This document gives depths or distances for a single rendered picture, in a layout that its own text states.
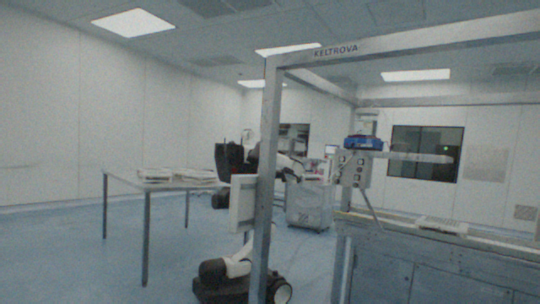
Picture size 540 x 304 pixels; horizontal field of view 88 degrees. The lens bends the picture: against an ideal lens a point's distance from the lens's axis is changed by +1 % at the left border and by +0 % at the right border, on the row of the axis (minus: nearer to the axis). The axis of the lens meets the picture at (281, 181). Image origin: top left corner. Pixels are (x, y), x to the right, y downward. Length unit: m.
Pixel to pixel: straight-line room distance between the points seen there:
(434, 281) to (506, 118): 5.38
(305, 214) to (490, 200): 3.89
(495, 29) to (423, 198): 5.90
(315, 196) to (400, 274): 2.63
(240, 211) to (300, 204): 3.18
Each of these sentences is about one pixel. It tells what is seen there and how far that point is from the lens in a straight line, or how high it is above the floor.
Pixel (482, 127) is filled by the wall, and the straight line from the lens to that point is 6.84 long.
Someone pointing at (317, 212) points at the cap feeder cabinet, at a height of 0.33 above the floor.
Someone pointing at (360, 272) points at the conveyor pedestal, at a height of 0.48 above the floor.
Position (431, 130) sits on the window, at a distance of 6.81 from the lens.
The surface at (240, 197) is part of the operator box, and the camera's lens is 1.25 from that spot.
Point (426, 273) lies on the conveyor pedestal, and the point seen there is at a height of 0.59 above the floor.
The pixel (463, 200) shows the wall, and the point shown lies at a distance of 6.82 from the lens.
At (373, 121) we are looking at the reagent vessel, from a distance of 1.85.
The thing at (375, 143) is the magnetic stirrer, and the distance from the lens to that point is 1.79.
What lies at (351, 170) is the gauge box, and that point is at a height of 1.12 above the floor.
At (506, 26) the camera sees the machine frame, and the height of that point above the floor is 1.58.
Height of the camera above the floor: 1.19
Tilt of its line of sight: 6 degrees down
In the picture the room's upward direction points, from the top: 5 degrees clockwise
